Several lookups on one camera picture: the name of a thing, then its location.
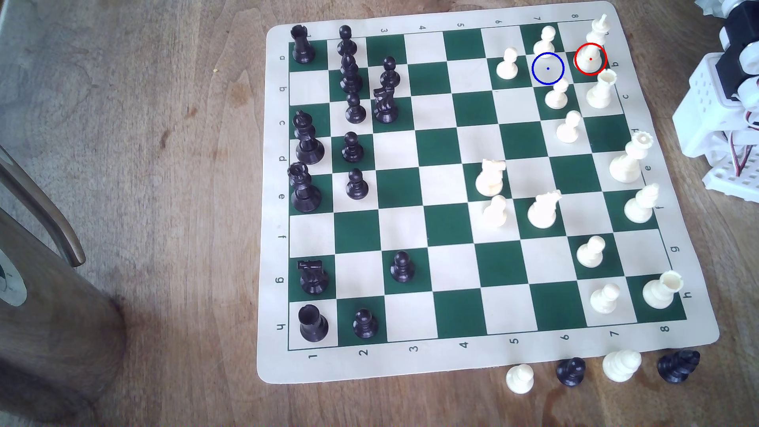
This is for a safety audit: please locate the white chess queen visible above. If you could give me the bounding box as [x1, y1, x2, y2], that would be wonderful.
[609, 130, 655, 184]

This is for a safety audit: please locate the black chess king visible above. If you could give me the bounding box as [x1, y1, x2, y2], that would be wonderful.
[293, 110, 326, 166]

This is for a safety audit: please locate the white chess knight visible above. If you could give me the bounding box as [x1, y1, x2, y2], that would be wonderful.
[475, 158, 508, 198]
[527, 190, 563, 230]

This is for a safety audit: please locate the white chess bishop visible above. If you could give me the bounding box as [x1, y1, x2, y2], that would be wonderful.
[624, 183, 661, 224]
[576, 14, 612, 75]

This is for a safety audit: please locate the black chess knight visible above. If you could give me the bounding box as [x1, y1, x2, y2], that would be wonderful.
[298, 260, 330, 295]
[372, 86, 399, 124]

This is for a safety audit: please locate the white chess rook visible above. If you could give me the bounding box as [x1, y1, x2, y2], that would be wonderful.
[586, 69, 619, 110]
[642, 270, 684, 310]

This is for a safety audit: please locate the black chess pawn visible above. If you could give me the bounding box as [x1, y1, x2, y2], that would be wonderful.
[555, 357, 587, 388]
[346, 168, 370, 200]
[342, 131, 365, 164]
[345, 93, 367, 125]
[390, 251, 416, 283]
[337, 25, 358, 57]
[353, 308, 379, 340]
[379, 56, 401, 89]

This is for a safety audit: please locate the dark brown wooden chair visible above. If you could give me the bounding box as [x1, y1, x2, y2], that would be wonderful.
[0, 145, 127, 423]

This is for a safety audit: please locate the white chess pawn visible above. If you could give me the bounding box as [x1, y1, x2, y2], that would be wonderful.
[496, 47, 520, 81]
[481, 195, 509, 229]
[590, 282, 621, 315]
[505, 363, 536, 395]
[555, 110, 583, 144]
[532, 25, 558, 58]
[576, 235, 607, 269]
[544, 77, 570, 110]

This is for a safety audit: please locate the black chess queen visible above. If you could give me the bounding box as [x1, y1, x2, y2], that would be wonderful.
[287, 162, 322, 214]

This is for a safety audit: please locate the black chess rook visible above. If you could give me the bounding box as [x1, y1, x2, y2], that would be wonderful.
[298, 304, 330, 344]
[291, 24, 317, 65]

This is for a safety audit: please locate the green and cream chess mat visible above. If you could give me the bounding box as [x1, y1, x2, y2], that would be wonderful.
[256, 0, 721, 385]

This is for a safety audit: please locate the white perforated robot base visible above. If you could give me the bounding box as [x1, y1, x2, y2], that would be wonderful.
[702, 155, 759, 204]

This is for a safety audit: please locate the red and black servo cable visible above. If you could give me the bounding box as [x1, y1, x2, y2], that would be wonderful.
[725, 107, 759, 179]

